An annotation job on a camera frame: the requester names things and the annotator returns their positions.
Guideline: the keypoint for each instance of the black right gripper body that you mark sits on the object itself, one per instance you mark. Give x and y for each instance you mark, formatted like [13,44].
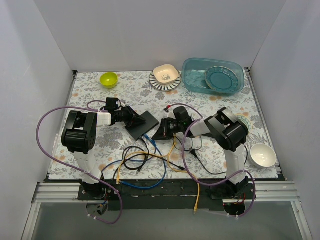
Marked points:
[164,128]

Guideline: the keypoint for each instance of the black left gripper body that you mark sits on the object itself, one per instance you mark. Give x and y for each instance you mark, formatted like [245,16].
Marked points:
[129,115]

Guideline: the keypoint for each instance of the black network switch box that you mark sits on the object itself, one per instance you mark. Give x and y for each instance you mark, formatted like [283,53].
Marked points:
[138,131]

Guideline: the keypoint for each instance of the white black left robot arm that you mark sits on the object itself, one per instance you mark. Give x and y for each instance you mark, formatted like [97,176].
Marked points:
[79,137]

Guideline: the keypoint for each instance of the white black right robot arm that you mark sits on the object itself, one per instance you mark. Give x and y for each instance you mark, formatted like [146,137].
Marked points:
[228,131]

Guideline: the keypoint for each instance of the floral patterned table mat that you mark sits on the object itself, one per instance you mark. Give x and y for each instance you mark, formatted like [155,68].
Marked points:
[134,89]

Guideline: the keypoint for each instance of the lime green plastic bowl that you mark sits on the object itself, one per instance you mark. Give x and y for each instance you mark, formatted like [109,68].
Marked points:
[109,80]

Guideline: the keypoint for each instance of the striped white blue plate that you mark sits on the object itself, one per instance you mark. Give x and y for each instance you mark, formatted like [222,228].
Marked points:
[164,87]

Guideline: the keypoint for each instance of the cream square panda bowl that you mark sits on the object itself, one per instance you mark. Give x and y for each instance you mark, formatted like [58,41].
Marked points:
[165,74]

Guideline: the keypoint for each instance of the teal transparent plastic tub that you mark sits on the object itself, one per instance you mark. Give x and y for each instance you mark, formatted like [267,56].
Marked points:
[194,72]

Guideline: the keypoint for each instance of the teal glass plate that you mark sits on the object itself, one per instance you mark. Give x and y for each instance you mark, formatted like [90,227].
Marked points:
[222,79]

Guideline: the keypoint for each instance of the patterned teal yellow small bowl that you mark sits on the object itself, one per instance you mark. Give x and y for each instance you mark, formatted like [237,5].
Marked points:
[245,121]

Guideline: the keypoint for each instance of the white ceramic bowl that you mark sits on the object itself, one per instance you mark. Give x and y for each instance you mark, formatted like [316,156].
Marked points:
[263,156]

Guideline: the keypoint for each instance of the aluminium frame rail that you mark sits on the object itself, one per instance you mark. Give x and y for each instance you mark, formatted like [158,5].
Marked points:
[266,191]

